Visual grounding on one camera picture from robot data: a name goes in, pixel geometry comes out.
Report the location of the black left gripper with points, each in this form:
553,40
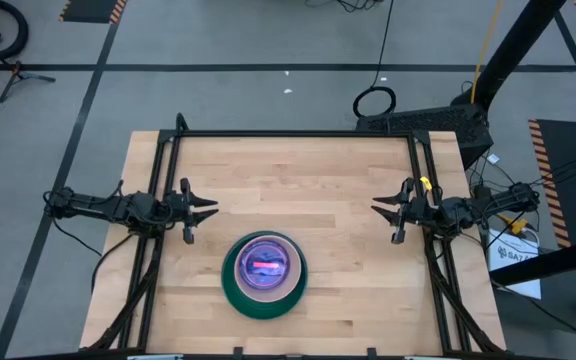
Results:
178,210

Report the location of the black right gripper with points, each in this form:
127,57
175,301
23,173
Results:
418,212

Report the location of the small red transparent plate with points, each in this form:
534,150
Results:
264,265

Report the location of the salmon pink plastic plate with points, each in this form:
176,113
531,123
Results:
295,270

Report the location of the large dark green plate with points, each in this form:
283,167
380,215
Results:
263,311

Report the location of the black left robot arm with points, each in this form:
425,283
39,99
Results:
93,206

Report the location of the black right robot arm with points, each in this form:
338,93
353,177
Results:
503,200

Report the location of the yellow tag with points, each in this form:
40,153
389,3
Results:
425,183

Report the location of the black computer case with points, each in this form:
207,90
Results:
425,122

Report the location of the yellow plug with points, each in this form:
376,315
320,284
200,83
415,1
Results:
515,226

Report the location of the white printed box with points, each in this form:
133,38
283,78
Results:
513,265

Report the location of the black metal beam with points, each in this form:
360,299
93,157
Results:
543,262

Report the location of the black slanted pole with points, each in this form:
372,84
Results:
513,50

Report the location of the black tripod stand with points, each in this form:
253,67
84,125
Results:
18,77

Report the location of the black metal table frame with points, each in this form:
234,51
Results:
293,133

